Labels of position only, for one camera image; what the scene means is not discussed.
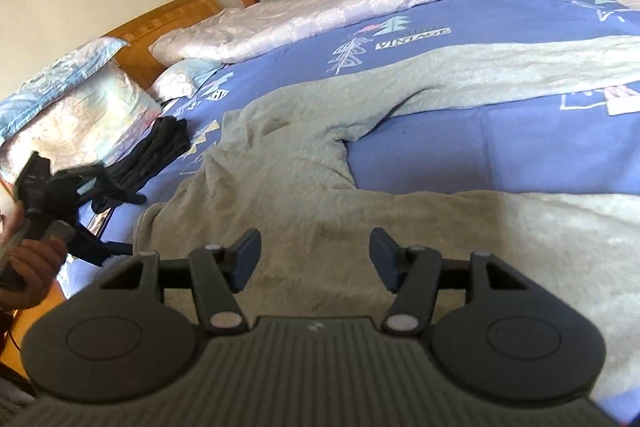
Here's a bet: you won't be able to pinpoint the grey sweatpants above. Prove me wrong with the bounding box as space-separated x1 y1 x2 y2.
134 36 639 417

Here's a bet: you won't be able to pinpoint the person's left hand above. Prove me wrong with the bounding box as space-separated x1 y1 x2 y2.
0 200 68 312

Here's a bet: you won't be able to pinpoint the folded black garment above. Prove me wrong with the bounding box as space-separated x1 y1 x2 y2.
106 116 191 205

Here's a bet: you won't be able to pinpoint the smartphone with pink case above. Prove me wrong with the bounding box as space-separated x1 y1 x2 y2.
85 208 114 239

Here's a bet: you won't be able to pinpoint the large pastel patterned pillow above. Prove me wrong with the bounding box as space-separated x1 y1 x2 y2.
1 62 162 184

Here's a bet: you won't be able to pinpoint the blue floral top pillow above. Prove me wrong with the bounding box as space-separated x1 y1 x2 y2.
1 37 128 143

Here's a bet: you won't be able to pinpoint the small white blue pillow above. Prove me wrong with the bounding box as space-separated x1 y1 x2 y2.
148 58 224 103

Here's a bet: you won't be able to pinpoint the wooden headboard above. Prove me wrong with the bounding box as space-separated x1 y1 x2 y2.
105 0 222 90

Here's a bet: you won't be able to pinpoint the blue patterned bed sheet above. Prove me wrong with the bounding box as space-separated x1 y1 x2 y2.
54 0 640 425

